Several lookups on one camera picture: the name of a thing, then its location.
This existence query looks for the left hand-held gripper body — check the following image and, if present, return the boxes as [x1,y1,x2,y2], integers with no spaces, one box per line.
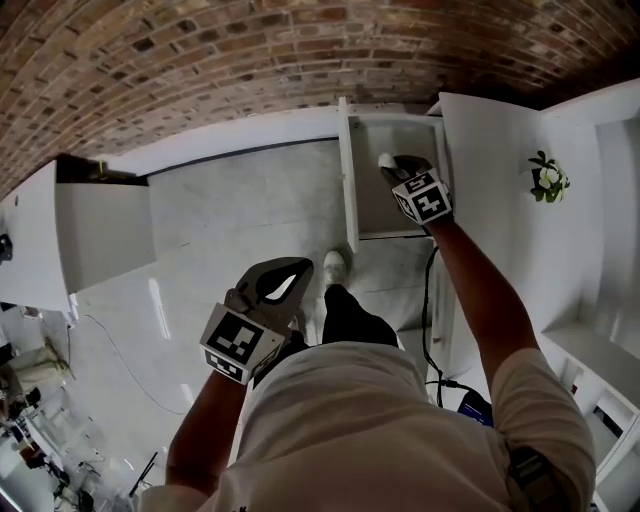
[198,285,301,386]

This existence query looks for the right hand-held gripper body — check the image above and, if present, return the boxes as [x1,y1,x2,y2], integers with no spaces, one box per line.
[389,166,456,227]

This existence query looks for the white drawer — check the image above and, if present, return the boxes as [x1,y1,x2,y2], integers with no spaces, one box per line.
[337,96,455,255]

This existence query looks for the person's left forearm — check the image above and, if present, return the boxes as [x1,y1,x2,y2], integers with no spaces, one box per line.
[165,368,252,497]

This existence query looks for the person's right forearm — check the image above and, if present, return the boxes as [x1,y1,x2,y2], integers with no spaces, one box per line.
[423,217,542,384]

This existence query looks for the person's white shoe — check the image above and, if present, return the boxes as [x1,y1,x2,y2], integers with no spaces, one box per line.
[322,248,352,290]

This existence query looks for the person's black trousers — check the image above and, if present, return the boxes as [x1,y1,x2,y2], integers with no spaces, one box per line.
[287,283,401,352]

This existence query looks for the white desk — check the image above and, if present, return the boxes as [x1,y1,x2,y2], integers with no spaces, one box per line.
[427,91,604,384]

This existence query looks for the small potted plant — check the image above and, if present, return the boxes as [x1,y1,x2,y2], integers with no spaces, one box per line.
[527,149,572,205]

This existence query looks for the person's white shirt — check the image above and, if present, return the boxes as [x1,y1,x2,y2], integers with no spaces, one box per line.
[136,341,600,512]

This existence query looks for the black stand leg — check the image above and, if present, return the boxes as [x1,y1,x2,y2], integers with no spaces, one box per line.
[127,451,160,497]

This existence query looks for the white shelf unit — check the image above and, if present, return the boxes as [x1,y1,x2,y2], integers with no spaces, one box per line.
[538,74,640,512]

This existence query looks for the white cabinet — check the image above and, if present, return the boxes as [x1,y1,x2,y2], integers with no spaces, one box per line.
[0,158,158,314]

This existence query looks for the beige bag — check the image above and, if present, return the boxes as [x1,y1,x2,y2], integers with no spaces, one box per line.
[8,335,76,387]

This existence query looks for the blue and black pouch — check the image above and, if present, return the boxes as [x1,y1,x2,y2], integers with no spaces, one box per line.
[455,388,495,429]

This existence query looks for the black cable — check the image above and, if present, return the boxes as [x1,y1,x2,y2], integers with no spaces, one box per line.
[421,243,469,409]

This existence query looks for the white low wall ledge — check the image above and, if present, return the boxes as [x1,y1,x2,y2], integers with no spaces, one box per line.
[102,106,347,177]

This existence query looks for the black shoulder strap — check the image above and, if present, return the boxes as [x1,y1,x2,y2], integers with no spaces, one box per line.
[508,446,554,504]

